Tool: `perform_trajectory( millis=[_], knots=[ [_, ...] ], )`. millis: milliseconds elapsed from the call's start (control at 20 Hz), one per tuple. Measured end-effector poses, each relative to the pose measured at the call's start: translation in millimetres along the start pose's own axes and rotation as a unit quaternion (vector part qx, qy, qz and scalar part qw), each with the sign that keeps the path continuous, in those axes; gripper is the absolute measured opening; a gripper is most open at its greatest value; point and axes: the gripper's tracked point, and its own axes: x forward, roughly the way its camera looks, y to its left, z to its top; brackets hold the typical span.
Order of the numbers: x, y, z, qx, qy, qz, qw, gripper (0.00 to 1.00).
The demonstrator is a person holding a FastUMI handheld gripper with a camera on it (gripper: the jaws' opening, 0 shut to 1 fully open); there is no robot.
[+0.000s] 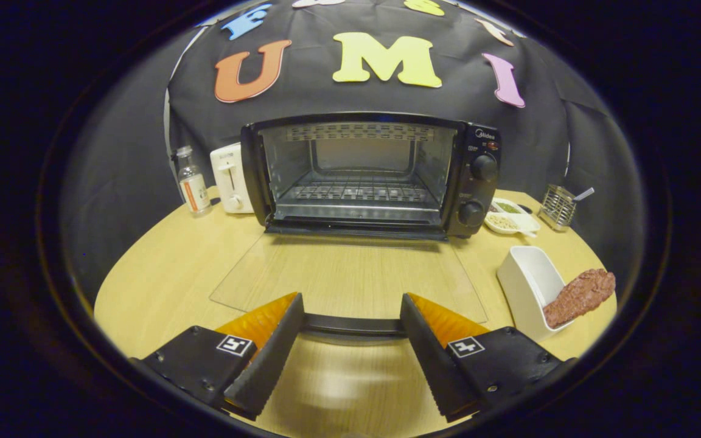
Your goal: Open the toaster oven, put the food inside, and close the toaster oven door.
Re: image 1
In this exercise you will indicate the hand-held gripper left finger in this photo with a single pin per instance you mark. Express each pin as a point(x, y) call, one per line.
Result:
point(274, 359)

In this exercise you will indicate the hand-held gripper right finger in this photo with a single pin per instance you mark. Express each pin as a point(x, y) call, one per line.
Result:
point(429, 359)

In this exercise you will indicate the brown meat steak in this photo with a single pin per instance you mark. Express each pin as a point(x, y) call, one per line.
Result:
point(578, 297)

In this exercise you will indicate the black toaster oven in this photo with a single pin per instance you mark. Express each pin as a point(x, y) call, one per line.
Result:
point(478, 188)

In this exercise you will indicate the white bread toaster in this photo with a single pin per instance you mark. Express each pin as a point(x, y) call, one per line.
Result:
point(232, 179)

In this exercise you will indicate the white plastic tray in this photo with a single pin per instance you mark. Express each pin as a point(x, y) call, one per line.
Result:
point(530, 280)

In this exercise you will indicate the white divided dish with grains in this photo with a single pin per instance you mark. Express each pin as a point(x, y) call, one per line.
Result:
point(502, 222)

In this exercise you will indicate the small round black disc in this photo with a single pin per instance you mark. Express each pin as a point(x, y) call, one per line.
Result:
point(525, 208)

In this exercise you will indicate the clear glass bottle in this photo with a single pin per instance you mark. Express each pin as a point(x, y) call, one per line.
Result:
point(193, 185)

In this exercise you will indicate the white spoon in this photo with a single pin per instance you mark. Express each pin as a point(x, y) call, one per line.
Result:
point(585, 194)

